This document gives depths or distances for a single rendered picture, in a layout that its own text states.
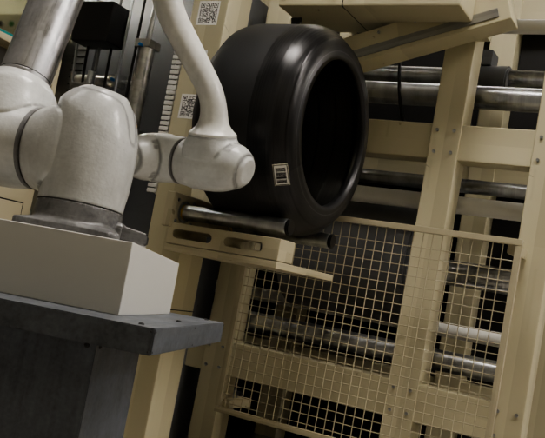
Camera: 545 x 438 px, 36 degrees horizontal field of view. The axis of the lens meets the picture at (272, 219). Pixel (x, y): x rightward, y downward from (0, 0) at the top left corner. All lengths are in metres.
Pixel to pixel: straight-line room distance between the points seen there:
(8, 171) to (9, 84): 0.16
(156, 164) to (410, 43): 1.17
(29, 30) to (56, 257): 0.50
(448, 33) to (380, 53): 0.22
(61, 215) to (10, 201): 0.95
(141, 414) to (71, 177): 1.15
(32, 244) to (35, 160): 0.17
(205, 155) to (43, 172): 0.37
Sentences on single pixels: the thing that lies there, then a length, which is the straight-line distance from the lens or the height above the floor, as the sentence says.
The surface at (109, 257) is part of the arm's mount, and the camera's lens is 1.36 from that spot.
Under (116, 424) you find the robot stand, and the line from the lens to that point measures 1.58.
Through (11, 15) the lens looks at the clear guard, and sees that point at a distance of 2.42.
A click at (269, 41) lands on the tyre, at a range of 2.25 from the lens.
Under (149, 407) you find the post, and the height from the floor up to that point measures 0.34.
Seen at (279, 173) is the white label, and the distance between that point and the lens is 2.13.
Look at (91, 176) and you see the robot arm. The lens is 1.46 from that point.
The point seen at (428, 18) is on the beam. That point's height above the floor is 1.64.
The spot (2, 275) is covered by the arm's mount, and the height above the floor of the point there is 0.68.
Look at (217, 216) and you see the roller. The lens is 2.28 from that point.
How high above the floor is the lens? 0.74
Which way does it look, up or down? 5 degrees up
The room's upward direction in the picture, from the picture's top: 10 degrees clockwise
